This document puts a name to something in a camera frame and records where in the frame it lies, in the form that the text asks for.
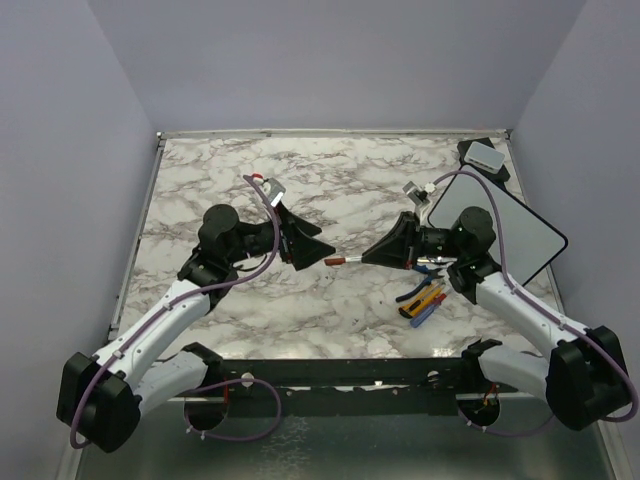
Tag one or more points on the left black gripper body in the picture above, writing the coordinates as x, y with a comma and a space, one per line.
288, 228

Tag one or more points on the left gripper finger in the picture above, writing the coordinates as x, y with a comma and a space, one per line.
293, 224
306, 251

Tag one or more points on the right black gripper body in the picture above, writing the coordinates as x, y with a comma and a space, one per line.
416, 245

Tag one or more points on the white red marker pen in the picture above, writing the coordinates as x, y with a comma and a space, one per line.
352, 259

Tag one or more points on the red marker cap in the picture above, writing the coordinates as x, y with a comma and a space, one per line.
336, 261

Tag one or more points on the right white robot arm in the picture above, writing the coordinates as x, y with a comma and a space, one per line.
580, 372

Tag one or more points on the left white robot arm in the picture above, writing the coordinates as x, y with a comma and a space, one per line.
104, 396

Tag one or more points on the black framed whiteboard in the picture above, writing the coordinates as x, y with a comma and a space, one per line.
530, 241

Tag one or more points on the silver open-end wrench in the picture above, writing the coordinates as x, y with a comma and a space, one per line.
436, 260

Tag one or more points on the yellow utility knife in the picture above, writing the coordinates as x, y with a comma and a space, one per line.
414, 306

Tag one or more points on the red blue screwdriver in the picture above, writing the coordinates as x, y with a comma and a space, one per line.
428, 311

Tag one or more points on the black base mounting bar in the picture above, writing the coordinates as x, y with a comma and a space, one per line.
333, 387

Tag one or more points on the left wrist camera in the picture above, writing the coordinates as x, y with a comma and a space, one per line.
274, 191

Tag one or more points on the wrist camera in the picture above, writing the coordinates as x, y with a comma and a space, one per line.
420, 196
274, 191

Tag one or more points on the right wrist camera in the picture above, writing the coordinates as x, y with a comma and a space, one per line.
420, 196

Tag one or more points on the blue handled pliers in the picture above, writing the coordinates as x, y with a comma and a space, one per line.
429, 276

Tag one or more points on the white network switch box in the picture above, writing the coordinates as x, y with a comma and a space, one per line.
484, 157

